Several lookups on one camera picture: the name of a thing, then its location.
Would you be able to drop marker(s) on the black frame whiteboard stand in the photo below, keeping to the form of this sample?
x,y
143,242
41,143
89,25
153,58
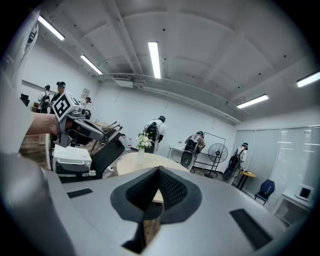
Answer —
x,y
215,136

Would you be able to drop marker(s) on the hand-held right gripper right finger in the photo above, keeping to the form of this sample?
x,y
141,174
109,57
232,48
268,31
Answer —
x,y
200,232

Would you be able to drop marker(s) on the white desk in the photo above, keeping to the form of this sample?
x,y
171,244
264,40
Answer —
x,y
176,150

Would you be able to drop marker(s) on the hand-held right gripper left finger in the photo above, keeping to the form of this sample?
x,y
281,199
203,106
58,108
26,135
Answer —
x,y
100,212

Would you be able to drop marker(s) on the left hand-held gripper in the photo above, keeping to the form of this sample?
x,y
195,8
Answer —
x,y
62,106

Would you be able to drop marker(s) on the ceiling air conditioner unit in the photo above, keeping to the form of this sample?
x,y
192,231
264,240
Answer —
x,y
123,82

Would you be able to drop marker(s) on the person's left forearm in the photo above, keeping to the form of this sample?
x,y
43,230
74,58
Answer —
x,y
42,123

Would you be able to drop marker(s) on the white power strip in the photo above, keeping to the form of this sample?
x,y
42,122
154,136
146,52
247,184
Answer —
x,y
109,170

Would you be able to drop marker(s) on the black standing floor fan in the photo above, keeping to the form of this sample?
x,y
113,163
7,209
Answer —
x,y
218,153

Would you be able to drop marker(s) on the vase of white flowers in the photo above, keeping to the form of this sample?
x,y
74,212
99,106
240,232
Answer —
x,y
143,143

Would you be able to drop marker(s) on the wall poster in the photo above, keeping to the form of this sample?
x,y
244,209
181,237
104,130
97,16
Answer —
x,y
85,93

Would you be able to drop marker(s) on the person's grey printed shirt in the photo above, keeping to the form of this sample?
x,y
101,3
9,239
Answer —
x,y
12,87

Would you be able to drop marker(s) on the dark blue chair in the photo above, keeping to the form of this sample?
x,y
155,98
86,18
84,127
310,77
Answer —
x,y
266,188

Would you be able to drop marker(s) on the pack of water bottles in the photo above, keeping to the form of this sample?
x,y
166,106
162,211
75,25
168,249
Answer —
x,y
126,142

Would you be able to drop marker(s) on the small round yellow table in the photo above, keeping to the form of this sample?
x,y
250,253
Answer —
x,y
247,174

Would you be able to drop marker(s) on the white microwave oven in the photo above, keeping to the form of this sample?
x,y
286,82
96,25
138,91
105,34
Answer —
x,y
72,160

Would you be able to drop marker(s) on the small white box appliance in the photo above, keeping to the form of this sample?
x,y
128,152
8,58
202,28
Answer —
x,y
304,193

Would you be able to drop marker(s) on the long ceiling light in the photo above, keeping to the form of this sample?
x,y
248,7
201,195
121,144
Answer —
x,y
91,64
51,28
252,101
154,60
308,79

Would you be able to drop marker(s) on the white low cabinet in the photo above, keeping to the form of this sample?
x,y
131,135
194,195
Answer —
x,y
290,207

